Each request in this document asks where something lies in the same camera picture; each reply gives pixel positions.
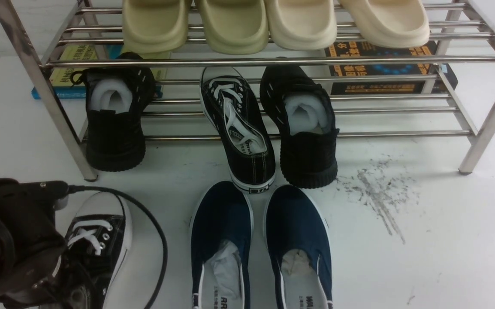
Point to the black orange book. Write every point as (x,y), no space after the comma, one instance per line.
(379,78)

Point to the cream slipper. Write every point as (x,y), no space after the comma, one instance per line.
(390,23)
(302,25)

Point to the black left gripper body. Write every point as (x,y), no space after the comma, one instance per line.
(30,246)

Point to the black knit shoe right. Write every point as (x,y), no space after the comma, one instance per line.
(303,114)

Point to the steel shoe rack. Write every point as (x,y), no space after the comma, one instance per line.
(82,17)

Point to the black knit shoe left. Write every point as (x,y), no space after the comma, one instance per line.
(115,99)

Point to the navy slip-on shoe left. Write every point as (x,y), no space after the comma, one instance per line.
(221,231)

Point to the black canvas sneaker white laces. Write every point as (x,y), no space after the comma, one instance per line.
(231,106)

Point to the olive green slipper right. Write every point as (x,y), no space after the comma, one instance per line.
(234,27)

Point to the olive green slipper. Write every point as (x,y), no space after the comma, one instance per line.
(153,26)
(234,27)

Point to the cream slipper right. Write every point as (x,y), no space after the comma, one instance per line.
(390,23)

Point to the olive green slipper left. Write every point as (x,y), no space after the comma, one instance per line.
(153,26)

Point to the yellow blue book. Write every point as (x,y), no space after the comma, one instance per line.
(60,77)

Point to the navy slip-on shoe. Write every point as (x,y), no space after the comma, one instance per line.
(221,231)
(297,239)

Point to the navy slip-on shoe right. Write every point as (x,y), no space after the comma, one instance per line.
(297,239)

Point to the black knit shoe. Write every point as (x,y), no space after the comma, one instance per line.
(115,99)
(303,114)

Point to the cream slipper left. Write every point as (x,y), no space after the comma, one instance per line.
(302,25)

